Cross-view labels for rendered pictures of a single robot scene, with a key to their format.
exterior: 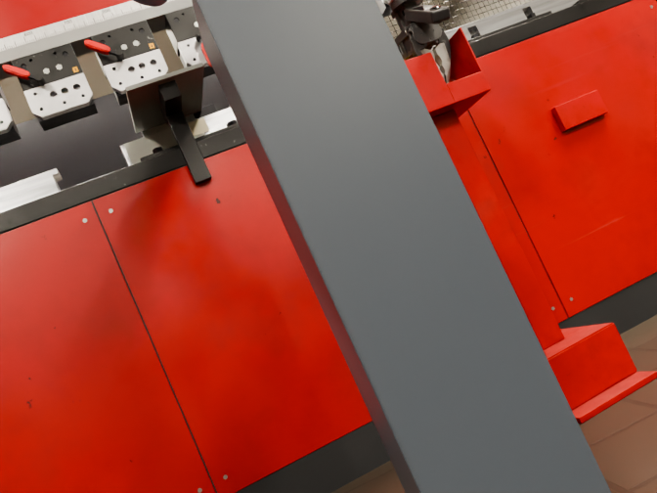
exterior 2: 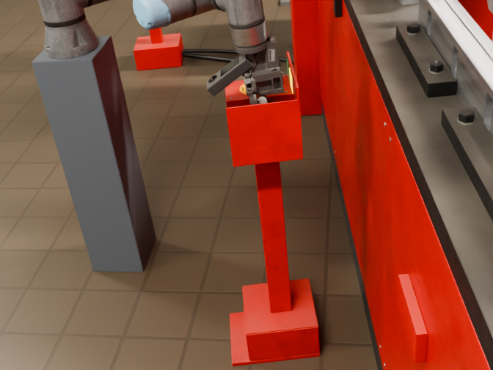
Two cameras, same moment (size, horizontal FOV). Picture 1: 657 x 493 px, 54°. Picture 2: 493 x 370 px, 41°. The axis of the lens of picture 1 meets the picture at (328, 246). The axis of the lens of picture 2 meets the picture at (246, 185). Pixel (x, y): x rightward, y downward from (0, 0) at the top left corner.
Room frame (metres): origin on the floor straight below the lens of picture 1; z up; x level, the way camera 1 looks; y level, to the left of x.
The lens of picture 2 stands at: (1.78, -1.66, 1.46)
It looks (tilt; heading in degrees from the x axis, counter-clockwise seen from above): 34 degrees down; 109
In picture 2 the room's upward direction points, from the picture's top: 7 degrees counter-clockwise
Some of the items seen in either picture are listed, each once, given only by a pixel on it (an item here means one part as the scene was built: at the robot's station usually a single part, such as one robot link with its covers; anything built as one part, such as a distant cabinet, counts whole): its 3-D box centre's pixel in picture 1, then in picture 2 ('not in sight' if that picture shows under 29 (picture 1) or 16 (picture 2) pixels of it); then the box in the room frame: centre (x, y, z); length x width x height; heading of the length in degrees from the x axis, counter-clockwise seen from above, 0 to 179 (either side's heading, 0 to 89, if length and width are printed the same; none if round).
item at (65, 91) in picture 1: (56, 87); not in sight; (1.58, 0.46, 1.18); 0.15 x 0.09 x 0.17; 105
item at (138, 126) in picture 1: (166, 100); not in sight; (1.50, 0.21, 1.00); 0.26 x 0.18 x 0.01; 15
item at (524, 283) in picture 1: (491, 230); (273, 230); (1.39, -0.33, 0.39); 0.06 x 0.06 x 0.54; 18
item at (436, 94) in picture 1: (419, 81); (261, 108); (1.39, -0.33, 0.75); 0.20 x 0.16 x 0.18; 108
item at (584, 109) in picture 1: (580, 111); (411, 316); (1.76, -0.79, 0.58); 0.15 x 0.02 x 0.07; 105
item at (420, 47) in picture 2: not in sight; (423, 57); (1.75, -0.35, 0.89); 0.30 x 0.05 x 0.03; 105
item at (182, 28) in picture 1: (202, 40); not in sight; (1.69, 0.08, 1.18); 0.15 x 0.09 x 0.17; 105
